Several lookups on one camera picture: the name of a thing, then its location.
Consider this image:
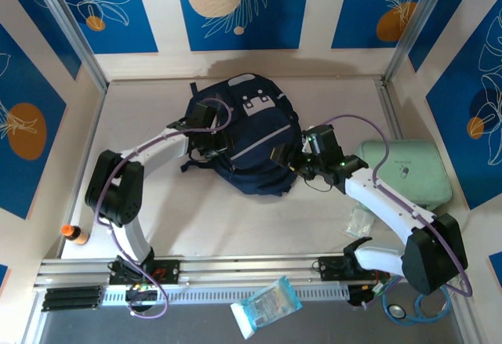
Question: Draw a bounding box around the navy blue backpack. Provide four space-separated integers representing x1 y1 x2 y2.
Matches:
180 72 303 197

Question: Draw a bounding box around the mint green zip case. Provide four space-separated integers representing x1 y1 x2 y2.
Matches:
354 139 453 212

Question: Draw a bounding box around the small clear plastic bag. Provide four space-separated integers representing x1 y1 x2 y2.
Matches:
344 206 377 239

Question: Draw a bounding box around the black connector box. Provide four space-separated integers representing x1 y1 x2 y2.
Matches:
125 284 158 309
347 284 384 309

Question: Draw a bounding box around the blue wet wipes packet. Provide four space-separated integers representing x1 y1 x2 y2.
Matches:
230 275 304 340

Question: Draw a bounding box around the blue stethoscope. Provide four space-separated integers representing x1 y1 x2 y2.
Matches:
382 275 452 326

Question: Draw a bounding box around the small bottle with orange cap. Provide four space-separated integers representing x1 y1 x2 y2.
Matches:
60 224 90 246

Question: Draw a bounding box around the black aluminium profile block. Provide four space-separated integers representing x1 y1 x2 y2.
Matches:
41 285 105 313

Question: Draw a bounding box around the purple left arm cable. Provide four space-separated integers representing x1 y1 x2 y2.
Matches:
93 97 233 318

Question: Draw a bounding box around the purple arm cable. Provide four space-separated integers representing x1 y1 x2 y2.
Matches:
93 97 233 318
313 114 473 310

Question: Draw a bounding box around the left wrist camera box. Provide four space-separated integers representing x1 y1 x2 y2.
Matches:
189 100 217 129

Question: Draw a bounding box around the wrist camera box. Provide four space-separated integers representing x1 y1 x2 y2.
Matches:
189 100 217 129
307 124 347 161

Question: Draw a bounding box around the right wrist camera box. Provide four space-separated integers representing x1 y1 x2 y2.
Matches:
307 124 347 161

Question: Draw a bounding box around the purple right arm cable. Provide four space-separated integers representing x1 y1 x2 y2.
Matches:
313 114 473 310

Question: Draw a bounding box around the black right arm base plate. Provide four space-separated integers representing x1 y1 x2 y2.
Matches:
318 255 389 282

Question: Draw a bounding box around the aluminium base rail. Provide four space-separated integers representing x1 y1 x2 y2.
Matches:
33 252 470 292

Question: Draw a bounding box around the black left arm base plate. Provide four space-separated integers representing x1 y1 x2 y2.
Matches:
108 258 180 285

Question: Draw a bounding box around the white slotted cable duct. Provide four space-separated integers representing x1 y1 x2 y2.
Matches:
100 284 350 304

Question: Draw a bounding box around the aluminium frame post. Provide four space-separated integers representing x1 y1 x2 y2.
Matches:
382 0 458 82
27 0 109 90

